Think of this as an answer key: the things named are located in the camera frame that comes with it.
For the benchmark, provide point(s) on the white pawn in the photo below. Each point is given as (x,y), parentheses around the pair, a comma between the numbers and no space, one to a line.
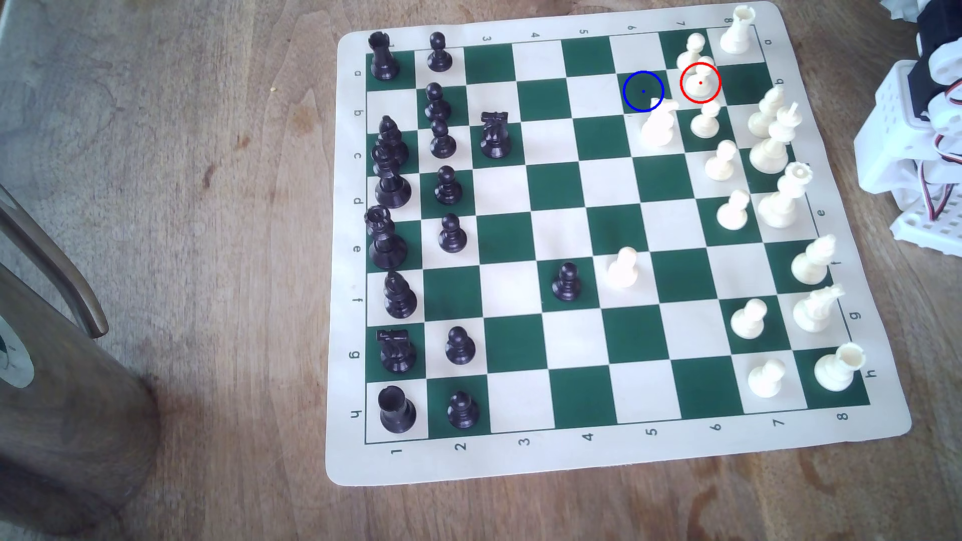
(749,320)
(721,162)
(733,212)
(706,122)
(691,49)
(623,270)
(701,84)
(766,379)

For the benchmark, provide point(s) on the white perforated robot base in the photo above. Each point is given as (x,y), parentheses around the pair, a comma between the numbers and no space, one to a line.
(928,229)

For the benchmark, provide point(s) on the green and white chess mat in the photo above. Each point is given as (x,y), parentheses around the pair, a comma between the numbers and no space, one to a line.
(571,233)

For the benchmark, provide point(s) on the black pawn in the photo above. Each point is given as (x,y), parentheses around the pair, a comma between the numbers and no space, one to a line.
(448,188)
(452,236)
(460,348)
(463,412)
(437,105)
(439,55)
(443,141)
(567,284)

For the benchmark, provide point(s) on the black bishop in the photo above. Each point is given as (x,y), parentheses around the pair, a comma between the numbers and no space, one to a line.
(392,141)
(399,297)

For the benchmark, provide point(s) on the black knight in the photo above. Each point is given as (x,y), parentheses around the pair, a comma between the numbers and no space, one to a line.
(397,353)
(494,137)

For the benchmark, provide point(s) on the black queen d1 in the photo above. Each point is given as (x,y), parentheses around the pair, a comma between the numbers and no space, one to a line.
(391,188)

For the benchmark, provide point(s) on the black rook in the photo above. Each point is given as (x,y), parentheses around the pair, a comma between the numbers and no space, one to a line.
(384,60)
(396,412)

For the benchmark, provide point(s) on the white knight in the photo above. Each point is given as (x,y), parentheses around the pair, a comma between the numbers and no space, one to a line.
(815,311)
(659,126)

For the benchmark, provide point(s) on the white queen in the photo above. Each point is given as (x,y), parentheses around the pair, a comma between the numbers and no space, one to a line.
(781,201)

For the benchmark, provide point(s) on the white king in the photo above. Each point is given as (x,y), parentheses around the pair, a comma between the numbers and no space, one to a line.
(772,149)

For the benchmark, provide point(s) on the white bishop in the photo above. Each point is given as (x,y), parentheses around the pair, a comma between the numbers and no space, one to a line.
(812,263)
(766,113)

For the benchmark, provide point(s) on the white rook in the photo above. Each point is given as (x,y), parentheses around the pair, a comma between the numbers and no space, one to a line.
(737,31)
(837,370)

